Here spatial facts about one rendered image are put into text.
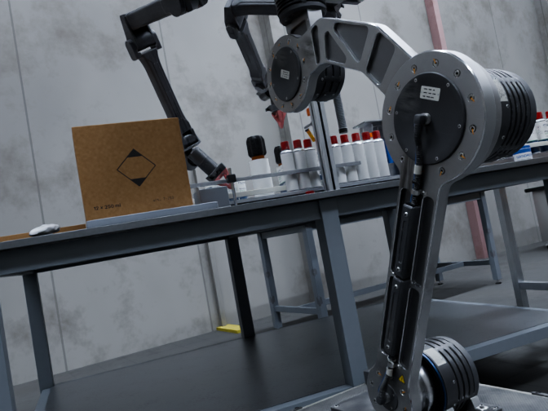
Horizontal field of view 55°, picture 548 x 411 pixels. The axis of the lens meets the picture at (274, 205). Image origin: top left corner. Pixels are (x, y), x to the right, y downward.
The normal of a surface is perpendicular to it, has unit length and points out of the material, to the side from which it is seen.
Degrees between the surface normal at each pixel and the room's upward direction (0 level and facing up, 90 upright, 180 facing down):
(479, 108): 90
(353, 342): 90
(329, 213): 90
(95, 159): 90
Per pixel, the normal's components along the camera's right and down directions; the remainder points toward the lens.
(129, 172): 0.33, -0.11
